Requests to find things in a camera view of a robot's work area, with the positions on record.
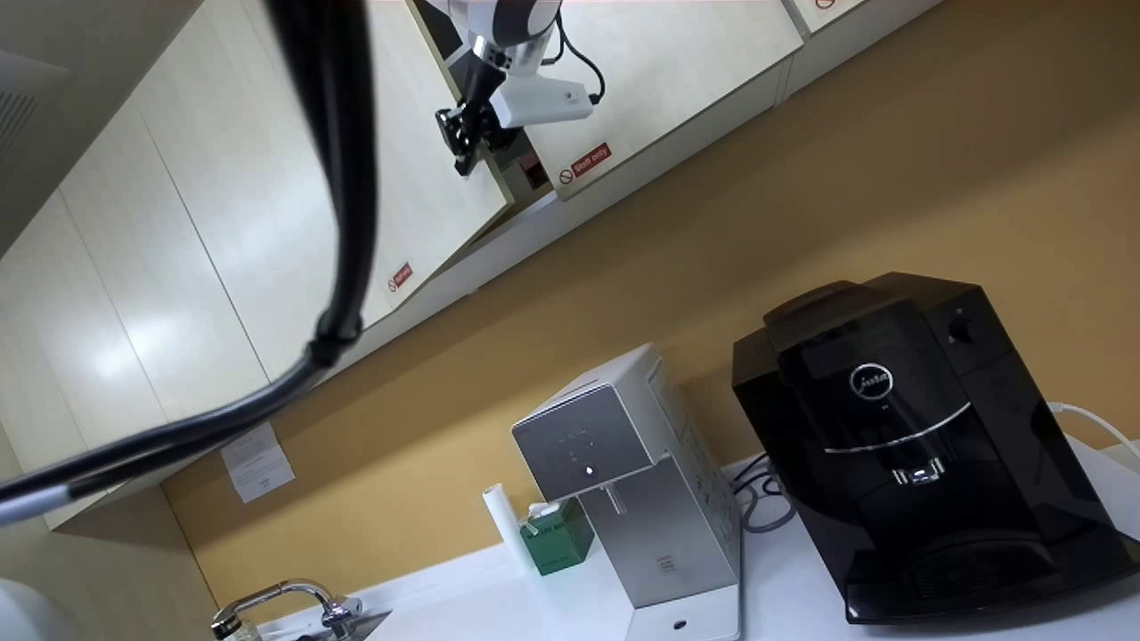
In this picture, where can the white paper wall note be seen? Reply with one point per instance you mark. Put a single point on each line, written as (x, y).
(256, 465)

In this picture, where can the chrome sink faucet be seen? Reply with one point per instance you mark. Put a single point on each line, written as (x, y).
(295, 607)

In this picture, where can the beige cabinet door red sticker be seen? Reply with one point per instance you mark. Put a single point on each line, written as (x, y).
(830, 8)
(687, 57)

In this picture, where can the plain beige cabinet door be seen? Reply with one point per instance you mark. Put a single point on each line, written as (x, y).
(72, 357)
(237, 178)
(166, 271)

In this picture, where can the black Jura coffee machine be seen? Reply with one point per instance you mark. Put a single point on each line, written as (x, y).
(928, 451)

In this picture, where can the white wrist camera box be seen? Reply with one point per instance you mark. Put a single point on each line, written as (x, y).
(539, 100)

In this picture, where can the green tissue box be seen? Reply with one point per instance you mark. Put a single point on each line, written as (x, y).
(558, 538)

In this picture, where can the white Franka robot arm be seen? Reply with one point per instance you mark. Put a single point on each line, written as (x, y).
(501, 14)

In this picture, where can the upper cabinet carcass with shelves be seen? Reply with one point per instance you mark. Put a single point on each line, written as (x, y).
(713, 131)

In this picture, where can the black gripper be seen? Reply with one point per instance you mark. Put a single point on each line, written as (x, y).
(483, 95)

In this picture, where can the white silver water dispenser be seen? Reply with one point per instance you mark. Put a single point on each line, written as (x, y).
(643, 499)

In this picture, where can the white paper roll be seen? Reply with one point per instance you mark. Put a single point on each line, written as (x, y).
(505, 530)

